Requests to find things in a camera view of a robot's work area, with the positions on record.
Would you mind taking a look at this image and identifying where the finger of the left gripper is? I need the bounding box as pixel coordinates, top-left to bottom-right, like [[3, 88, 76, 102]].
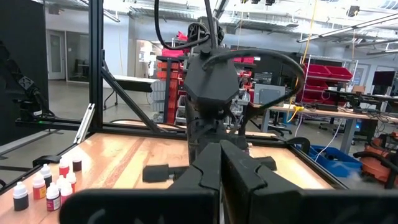
[[142, 164, 189, 183], [252, 156, 277, 171]]

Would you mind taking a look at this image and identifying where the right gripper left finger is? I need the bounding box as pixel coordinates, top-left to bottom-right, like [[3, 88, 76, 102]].
[[58, 142, 222, 224]]

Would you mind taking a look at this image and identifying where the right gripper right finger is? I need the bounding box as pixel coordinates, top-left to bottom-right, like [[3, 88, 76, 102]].
[[220, 139, 398, 224]]

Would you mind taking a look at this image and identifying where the orange small dropper bottle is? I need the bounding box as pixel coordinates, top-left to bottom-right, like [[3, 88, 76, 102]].
[[65, 171, 77, 194], [59, 182, 74, 205]]

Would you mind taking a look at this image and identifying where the purple small dropper bottle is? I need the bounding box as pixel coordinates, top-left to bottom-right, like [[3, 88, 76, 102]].
[[40, 164, 53, 187]]

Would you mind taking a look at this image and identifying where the green small dropper bottle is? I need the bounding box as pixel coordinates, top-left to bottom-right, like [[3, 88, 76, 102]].
[[12, 181, 29, 212]]

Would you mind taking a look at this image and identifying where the black table clamp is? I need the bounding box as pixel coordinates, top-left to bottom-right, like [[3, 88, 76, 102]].
[[32, 154, 62, 168], [285, 136, 312, 155]]

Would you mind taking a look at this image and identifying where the grey equipment box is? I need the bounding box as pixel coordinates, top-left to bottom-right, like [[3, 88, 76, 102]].
[[253, 83, 286, 105]]

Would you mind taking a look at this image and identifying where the blue plastic crate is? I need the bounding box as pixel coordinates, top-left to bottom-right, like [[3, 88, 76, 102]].
[[306, 144, 363, 178]]

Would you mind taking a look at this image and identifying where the wooden top workbench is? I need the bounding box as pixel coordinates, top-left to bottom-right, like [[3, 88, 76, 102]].
[[248, 102, 398, 153]]

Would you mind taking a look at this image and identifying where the dark blue small dropper bottle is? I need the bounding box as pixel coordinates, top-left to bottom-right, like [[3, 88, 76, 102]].
[[72, 154, 83, 172]]

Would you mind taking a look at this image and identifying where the red plastic crate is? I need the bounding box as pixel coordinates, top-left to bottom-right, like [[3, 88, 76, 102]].
[[161, 48, 187, 58]]

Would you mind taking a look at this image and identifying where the silver aluminium extrusion bar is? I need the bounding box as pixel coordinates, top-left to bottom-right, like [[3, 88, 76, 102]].
[[73, 103, 96, 144]]

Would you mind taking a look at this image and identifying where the white folding table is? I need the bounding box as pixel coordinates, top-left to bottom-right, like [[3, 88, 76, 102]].
[[104, 74, 160, 110]]

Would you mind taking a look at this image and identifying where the red bin shelf rack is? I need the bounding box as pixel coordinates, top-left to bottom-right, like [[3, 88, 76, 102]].
[[295, 54, 355, 106]]

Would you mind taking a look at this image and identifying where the orange shop vacuum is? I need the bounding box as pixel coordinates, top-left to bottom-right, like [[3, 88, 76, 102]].
[[353, 132, 398, 189]]

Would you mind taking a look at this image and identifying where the orange-red small dropper bottle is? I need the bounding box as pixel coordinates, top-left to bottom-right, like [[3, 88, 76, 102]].
[[32, 172, 47, 200]]

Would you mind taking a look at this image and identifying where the black computer monitor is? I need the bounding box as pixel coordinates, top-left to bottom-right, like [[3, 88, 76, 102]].
[[371, 70, 397, 94]]

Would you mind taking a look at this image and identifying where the black partition panel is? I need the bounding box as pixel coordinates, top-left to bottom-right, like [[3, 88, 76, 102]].
[[0, 0, 50, 146]]

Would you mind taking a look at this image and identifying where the white cable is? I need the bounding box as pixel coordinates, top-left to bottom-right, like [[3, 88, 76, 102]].
[[314, 119, 343, 162]]

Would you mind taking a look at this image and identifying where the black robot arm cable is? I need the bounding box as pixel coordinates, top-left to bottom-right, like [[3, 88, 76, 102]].
[[201, 48, 306, 138], [154, 0, 218, 52]]

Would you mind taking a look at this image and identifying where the yellow hanging power cable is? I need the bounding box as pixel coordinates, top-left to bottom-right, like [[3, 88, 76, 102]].
[[285, 0, 318, 124]]

